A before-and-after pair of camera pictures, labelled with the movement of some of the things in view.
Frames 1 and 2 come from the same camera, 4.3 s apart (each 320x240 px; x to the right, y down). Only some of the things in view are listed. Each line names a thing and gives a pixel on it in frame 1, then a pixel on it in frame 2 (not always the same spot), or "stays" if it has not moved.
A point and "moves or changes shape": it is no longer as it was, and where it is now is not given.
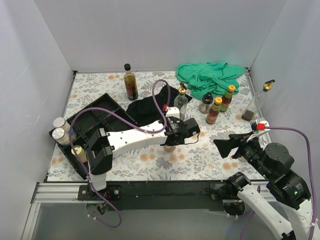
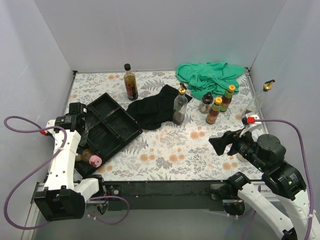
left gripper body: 171,140 -> 83,122
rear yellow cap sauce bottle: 226,99 stays
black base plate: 155,196 stays
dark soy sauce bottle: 130,83 stays
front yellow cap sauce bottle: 214,111 stays
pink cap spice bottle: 170,148 moves or changes shape
